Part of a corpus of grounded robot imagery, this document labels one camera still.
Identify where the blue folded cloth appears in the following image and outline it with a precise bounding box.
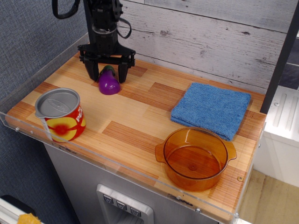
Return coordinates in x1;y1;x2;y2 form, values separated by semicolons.
171;83;251;141

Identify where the black vertical post left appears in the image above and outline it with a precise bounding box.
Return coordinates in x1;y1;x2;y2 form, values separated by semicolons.
83;0;94;44

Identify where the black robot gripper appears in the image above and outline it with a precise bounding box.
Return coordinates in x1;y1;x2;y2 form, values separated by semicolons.
78;23;135;83

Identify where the grey cabinet with dispenser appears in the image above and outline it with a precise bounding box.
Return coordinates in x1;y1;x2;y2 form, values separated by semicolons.
45;145;216;224

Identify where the clear acrylic table guard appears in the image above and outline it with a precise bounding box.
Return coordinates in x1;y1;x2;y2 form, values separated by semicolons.
0;47;265;224

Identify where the yellow black object bottom-left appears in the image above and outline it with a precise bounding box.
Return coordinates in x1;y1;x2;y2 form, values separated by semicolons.
0;195;42;224

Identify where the orange transparent plastic pot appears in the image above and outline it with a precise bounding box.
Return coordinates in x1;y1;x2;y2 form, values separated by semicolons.
155;127;237;191

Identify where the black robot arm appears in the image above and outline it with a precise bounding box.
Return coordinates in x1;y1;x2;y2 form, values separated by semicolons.
78;0;135;83

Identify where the white appliance at right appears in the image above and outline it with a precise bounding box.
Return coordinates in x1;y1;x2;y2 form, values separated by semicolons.
253;86;299;187

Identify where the purple toy eggplant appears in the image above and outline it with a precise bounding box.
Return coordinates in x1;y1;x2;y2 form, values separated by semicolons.
98;65;121;95

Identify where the black vertical post right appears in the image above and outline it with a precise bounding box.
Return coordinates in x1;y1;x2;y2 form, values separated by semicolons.
260;1;299;114

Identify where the red yellow peach can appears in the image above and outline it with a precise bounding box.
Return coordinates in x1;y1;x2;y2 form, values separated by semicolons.
35;88;86;142

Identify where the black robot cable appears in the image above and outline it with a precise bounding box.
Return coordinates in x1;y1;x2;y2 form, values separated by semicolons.
51;0;81;20

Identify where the black vertical post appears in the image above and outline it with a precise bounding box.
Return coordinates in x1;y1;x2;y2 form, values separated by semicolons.
83;0;94;44
260;1;299;114

